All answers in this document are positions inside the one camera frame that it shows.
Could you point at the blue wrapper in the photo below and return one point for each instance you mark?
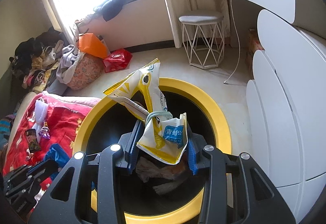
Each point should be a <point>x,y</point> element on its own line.
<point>57,153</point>

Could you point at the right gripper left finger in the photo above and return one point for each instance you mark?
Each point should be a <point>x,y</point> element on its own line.
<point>84,191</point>

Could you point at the floral fabric basket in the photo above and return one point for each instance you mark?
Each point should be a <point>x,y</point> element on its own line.
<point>88,69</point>

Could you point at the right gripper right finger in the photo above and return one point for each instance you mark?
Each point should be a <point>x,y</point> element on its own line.
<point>236,189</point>

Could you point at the purple snack wrapper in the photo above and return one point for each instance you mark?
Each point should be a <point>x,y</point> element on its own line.
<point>44,131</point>

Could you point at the dark jacket on sill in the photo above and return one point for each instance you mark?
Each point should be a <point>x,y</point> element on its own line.
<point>110,9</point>

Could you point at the grey white garment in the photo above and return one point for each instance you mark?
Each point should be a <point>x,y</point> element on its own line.
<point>71,56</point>

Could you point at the white petal shaped chair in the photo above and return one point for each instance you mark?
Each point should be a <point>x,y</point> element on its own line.
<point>286,103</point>

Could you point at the yellow rimmed black trash bin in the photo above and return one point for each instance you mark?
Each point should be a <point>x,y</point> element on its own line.
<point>218,123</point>

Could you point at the white foam fruit net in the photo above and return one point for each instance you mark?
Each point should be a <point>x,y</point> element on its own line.
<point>40,111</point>

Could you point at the white wire frame stool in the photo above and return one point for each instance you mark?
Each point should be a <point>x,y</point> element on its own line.
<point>203,38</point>

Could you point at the dark green snack bag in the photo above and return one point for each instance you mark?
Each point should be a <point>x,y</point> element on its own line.
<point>31,138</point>

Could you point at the red floral blanket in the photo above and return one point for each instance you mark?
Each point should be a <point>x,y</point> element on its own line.
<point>62,122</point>

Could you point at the white paper wrapper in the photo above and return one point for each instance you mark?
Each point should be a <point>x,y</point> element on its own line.
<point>175,175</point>

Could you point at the orange shopping bag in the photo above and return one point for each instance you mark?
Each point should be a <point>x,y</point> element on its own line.
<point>90,44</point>

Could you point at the pile of clothes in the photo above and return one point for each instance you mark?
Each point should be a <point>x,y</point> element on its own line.
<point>36,60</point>

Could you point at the colourful striped pillow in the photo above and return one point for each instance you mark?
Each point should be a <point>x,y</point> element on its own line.
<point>6,124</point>

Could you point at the white vanity desk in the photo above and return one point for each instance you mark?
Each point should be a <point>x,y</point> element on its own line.
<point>306,14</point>

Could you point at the red plastic bag on floor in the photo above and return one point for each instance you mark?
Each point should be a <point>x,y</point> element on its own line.
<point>117,60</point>

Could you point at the cream curtain left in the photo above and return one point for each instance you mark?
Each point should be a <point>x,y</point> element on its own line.
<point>60,20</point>

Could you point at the yellow white snack bag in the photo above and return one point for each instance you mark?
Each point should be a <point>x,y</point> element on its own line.
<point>165,137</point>

